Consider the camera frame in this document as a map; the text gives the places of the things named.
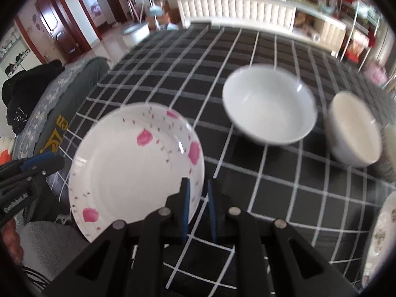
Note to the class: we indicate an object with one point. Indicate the red-brown wooden door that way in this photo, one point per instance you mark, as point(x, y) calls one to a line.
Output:
point(52, 21)

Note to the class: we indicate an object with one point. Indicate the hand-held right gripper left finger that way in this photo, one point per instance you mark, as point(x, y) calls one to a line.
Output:
point(185, 213)

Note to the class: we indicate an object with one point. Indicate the speckled dark-rimmed bowl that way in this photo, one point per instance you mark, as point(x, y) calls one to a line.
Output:
point(389, 161)

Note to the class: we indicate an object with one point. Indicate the pink floral white plate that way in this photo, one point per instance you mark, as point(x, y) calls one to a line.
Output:
point(130, 173)

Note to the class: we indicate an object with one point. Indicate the white paper roll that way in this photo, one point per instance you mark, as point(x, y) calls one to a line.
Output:
point(315, 34)

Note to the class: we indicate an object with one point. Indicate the black white checkered tablecloth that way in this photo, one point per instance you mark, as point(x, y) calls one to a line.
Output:
point(201, 83)

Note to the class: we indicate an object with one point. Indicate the grey chair cover yellow print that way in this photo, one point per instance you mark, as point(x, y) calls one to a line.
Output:
point(62, 99)

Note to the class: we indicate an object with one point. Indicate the figure-printed white plate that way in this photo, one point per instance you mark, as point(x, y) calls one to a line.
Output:
point(382, 238)

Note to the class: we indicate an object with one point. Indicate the black cloth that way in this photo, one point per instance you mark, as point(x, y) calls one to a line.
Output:
point(21, 99)

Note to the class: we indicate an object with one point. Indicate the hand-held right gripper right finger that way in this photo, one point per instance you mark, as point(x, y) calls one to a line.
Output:
point(212, 213)

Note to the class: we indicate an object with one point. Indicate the cream white bowl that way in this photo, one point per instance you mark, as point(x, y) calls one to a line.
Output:
point(352, 130)

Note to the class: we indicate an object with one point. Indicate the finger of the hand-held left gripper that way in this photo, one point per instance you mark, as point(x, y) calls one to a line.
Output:
point(21, 182)
point(46, 158)

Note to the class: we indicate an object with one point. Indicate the pink bag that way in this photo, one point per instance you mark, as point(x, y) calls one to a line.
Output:
point(376, 73)

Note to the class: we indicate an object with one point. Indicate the white tufted cabinet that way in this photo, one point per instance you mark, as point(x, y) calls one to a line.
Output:
point(241, 10)

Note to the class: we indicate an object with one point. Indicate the mop with blue head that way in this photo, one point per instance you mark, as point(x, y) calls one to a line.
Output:
point(156, 10)

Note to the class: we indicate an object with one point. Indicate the white wash basin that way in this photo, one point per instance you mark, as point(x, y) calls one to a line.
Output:
point(136, 34)

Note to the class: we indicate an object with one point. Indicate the white shelf rack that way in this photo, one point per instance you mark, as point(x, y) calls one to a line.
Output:
point(360, 27)

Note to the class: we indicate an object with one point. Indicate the plain white bowl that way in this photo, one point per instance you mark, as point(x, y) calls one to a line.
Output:
point(269, 108)

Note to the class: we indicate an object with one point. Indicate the cardboard box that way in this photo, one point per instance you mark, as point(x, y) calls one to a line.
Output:
point(170, 14)

